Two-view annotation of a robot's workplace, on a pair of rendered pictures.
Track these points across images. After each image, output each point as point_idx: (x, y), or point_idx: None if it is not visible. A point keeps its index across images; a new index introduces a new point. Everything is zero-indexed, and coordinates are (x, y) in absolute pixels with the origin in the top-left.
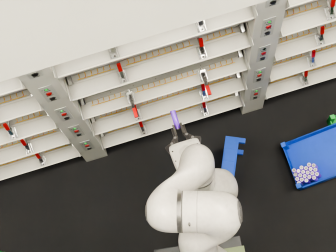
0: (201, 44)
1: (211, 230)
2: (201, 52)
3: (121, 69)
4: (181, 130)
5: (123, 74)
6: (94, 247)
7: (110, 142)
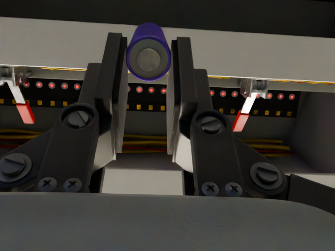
0: (23, 111)
1: None
2: (16, 86)
3: (239, 119)
4: (123, 127)
5: (246, 103)
6: None
7: None
